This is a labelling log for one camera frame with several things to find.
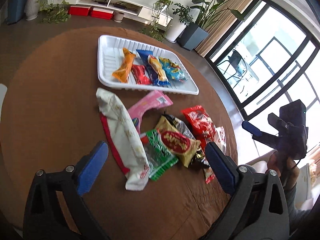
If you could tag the white ribbed planter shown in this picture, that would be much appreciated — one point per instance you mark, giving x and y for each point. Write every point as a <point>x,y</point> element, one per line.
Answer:
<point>32,9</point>
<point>175,29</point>

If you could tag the pink snack packet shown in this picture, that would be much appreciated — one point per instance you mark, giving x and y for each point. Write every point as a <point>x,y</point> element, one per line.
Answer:
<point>154,100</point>

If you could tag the small bushy plant right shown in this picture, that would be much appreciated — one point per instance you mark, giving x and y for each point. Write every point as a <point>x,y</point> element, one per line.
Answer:
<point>183,13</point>

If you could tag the white red floral snack packet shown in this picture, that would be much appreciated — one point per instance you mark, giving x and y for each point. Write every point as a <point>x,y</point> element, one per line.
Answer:
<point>220,140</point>

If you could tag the white red long snack bag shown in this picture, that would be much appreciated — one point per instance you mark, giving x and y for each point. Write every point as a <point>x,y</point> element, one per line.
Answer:
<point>123,139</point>

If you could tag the large leafy plant right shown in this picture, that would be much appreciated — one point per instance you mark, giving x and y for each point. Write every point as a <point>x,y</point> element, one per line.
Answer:
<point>209,12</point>

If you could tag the blue square planter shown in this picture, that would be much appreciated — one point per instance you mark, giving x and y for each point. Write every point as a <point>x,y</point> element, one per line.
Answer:
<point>191,37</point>
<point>15,11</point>

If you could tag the trailing pothos plant right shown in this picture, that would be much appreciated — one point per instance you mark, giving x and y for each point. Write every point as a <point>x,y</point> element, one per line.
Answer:
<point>152,30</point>

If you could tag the black silver snack bag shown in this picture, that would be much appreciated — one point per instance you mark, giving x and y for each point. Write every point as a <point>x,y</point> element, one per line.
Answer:
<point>198,158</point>

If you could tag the small beige pot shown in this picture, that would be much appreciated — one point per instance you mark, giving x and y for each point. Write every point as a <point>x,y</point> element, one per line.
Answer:
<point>118,16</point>

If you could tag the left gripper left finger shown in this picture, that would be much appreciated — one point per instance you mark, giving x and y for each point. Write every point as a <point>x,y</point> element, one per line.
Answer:
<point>55,208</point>

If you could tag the small red snack packet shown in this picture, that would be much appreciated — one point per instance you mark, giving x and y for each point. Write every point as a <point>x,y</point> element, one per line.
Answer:
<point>138,72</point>

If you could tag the black balcony chair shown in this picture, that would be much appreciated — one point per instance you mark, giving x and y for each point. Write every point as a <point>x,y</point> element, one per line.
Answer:
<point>234,68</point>

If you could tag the trailing pothos plant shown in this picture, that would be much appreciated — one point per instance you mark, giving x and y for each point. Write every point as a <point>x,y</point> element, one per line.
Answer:
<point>54,12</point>
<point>152,30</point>

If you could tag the orange snack packet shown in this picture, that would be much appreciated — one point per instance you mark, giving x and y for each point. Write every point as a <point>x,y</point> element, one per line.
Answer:
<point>123,72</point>

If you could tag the blue square planter left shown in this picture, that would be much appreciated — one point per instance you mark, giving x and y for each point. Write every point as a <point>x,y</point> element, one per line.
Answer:
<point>15,11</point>

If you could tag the beige curtain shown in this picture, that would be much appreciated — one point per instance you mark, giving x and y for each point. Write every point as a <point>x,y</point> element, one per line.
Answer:
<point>217,30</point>

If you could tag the right red storage box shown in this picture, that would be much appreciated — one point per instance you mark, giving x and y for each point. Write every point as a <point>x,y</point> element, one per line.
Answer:
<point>101,13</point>

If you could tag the large red snack bag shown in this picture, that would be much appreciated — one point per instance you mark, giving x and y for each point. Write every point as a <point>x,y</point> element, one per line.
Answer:
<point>202,125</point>

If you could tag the trailing pothos plant left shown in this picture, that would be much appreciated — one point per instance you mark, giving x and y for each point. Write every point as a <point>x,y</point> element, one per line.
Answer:
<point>54,12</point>

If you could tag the white TV console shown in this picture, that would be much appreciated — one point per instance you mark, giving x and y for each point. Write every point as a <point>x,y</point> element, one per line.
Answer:
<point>129,8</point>

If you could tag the light blue snack packet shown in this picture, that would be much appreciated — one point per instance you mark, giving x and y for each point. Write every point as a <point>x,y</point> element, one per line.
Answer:
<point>173,71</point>

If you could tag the left red storage box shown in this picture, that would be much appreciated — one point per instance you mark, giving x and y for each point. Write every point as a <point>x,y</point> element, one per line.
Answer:
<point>79,10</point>

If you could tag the white ribbed planter right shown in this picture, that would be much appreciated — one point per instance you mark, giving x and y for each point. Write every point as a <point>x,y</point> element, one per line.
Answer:
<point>175,29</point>

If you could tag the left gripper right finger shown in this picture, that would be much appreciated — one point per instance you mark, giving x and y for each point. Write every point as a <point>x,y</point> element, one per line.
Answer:
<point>257,207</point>

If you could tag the blue square planter right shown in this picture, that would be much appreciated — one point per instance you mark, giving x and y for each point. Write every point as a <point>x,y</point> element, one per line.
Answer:
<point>191,37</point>

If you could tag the white ribbed planter left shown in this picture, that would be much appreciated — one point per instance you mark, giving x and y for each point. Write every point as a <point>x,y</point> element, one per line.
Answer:
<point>32,9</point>

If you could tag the person's right hand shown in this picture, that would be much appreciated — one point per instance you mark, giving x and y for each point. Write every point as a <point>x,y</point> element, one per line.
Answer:
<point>276,163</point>

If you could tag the red storage box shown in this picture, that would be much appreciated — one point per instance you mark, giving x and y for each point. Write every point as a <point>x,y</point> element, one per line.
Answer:
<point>101,13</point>
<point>79,10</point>

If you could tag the white plastic tray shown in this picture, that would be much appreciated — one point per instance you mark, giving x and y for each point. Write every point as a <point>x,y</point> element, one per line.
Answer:
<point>110,57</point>

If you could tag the gold red snack packet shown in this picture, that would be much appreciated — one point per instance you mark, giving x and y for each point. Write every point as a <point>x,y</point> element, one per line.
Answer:
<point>178,144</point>

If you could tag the green snack packet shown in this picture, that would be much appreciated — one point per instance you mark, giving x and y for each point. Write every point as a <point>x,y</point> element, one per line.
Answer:
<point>160,159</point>

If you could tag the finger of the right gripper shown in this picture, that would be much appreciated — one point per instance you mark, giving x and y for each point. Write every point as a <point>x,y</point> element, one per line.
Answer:
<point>251,129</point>

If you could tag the dark blue snack packet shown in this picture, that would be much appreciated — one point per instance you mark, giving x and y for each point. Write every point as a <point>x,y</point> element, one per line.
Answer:
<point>144,54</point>

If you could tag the yellow white snack packet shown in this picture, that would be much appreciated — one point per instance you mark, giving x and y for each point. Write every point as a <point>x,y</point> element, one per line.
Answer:
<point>161,79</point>

